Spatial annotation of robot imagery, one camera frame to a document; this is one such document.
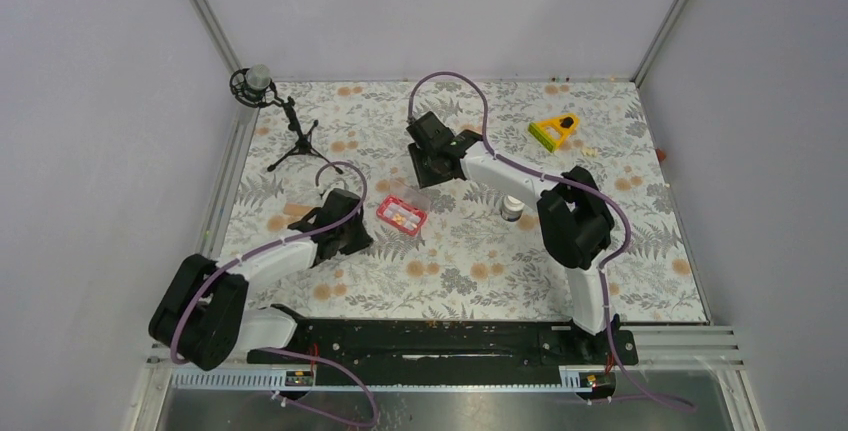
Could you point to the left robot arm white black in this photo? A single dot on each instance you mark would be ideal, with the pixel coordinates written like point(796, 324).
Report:
point(203, 316)

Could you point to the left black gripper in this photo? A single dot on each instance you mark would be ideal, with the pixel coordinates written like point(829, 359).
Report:
point(363, 240)

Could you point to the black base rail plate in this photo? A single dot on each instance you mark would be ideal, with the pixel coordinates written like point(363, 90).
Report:
point(481, 349)

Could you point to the white dark pill bottle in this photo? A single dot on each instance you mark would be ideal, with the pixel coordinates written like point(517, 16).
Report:
point(511, 209)

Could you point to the red pill organizer box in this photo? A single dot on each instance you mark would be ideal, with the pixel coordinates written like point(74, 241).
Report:
point(403, 208)

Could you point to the tan block upper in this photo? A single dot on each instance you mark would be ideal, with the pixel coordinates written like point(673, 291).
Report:
point(296, 210)

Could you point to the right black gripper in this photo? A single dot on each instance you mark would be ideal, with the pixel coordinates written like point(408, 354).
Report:
point(424, 179)

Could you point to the yellow green plastic tool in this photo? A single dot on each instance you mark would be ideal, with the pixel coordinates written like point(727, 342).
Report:
point(553, 132)

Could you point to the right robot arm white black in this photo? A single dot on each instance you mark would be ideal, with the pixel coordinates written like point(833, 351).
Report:
point(575, 221)

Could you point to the floral patterned table mat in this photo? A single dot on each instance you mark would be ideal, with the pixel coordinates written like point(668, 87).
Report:
point(467, 261)

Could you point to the white slotted cable duct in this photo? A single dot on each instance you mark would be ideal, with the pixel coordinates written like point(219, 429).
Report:
point(301, 379)

